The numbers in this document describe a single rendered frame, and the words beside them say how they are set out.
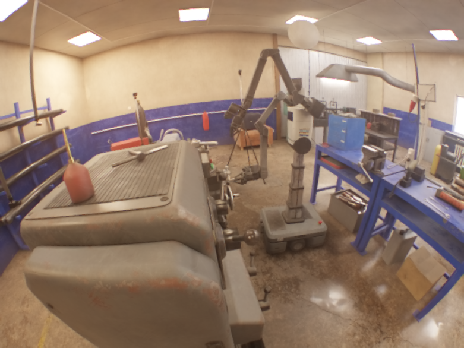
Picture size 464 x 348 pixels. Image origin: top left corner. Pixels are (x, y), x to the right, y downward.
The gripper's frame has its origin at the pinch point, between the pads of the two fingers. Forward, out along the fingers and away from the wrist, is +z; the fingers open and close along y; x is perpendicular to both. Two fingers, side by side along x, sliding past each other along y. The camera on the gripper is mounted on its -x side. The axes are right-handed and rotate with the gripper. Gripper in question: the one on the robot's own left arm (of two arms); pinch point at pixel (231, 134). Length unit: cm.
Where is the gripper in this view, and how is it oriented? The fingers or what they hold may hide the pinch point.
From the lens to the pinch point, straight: 138.6
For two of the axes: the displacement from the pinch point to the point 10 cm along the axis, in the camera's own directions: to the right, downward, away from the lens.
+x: 9.0, 3.9, 2.1
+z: -4.4, 8.3, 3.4
